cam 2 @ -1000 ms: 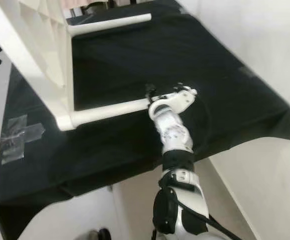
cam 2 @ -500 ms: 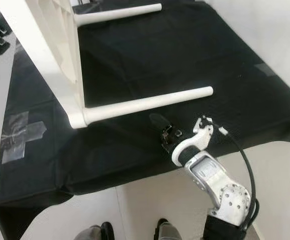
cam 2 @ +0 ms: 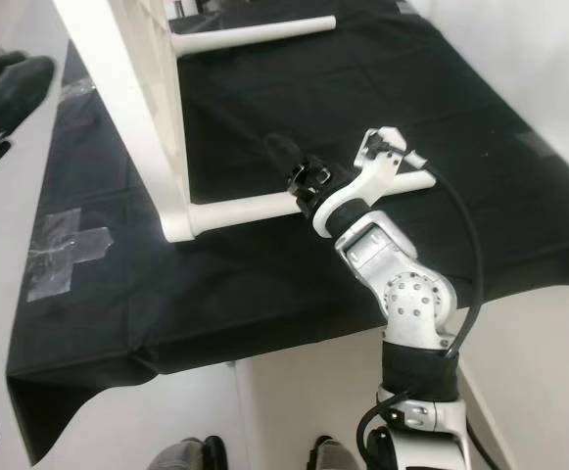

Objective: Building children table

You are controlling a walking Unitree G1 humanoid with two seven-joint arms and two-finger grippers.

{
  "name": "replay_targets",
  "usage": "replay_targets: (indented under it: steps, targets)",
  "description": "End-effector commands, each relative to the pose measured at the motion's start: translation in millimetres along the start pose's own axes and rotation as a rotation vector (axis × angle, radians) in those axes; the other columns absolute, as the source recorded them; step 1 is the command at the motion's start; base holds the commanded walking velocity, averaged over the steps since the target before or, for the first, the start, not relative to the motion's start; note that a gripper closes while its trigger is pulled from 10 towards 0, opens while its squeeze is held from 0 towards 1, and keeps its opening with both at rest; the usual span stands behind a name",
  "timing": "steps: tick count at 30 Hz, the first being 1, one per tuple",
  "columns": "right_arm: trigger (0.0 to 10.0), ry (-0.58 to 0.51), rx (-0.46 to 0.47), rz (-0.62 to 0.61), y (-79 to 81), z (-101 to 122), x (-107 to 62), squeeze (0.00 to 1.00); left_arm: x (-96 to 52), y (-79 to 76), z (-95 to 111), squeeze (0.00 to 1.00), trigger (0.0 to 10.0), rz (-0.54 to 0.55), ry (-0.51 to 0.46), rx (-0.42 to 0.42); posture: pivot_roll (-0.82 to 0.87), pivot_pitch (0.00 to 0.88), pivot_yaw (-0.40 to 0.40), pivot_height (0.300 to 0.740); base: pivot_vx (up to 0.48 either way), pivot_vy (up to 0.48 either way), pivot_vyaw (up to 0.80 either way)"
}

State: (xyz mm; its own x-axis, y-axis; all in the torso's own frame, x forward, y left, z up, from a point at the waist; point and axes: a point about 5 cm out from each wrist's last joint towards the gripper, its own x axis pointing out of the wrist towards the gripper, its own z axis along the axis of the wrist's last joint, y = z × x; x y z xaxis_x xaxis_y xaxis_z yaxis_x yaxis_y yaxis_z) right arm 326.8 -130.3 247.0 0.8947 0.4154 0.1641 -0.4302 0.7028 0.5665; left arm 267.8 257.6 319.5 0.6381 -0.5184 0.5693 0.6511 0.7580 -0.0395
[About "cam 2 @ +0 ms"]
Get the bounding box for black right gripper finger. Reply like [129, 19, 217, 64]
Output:
[261, 132, 306, 173]

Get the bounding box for grey robot foot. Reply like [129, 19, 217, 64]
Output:
[308, 436, 368, 470]
[147, 436, 226, 470]

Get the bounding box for grey left robot foot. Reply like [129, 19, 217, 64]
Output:
[147, 436, 226, 470]

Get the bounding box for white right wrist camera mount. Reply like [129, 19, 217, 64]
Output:
[311, 127, 427, 236]

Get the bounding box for white plastic table top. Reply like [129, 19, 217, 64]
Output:
[51, 0, 197, 244]

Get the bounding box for grey right robot foot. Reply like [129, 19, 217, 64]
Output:
[308, 436, 368, 470]

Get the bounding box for black tablecloth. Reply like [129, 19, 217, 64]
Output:
[5, 0, 569, 466]

